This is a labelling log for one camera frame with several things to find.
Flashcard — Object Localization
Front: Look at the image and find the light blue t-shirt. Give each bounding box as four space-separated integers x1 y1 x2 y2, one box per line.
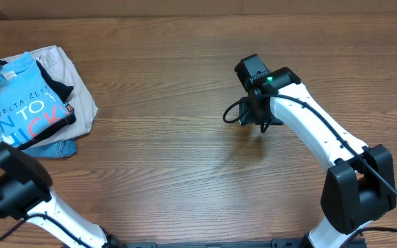
0 52 76 149

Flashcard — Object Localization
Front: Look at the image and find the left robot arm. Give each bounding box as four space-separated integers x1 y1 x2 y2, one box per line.
0 57 122 247

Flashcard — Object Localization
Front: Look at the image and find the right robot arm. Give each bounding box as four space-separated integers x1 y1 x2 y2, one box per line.
234 58 397 247

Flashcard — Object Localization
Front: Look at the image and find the beige folded garment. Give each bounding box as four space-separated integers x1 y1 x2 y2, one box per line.
3 45 98 147

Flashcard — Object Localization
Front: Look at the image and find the black folded garment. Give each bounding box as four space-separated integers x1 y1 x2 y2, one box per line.
0 54 76 149

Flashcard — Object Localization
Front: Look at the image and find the light blue bottom garment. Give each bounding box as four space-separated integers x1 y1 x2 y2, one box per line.
24 139 77 158

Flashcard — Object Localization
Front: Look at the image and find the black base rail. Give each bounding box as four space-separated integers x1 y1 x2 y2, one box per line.
122 237 367 248

